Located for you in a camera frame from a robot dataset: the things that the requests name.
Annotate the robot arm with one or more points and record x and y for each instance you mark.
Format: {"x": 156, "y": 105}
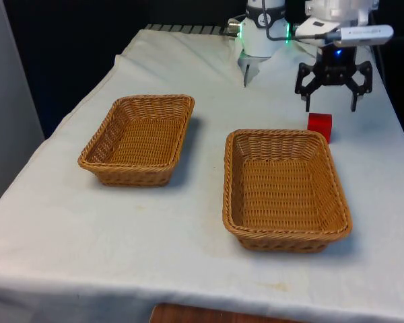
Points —
{"x": 260, "y": 38}

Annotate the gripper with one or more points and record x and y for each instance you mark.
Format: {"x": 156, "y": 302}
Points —
{"x": 336, "y": 65}

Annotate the wicker basket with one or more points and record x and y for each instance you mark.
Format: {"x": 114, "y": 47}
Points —
{"x": 283, "y": 195}
{"x": 141, "y": 144}

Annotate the pale grey cabinet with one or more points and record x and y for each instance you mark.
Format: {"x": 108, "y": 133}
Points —
{"x": 10, "y": 101}

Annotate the red cube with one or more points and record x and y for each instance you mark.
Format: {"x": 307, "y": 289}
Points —
{"x": 319, "y": 126}

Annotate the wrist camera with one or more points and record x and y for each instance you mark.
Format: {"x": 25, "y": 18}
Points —
{"x": 363, "y": 34}

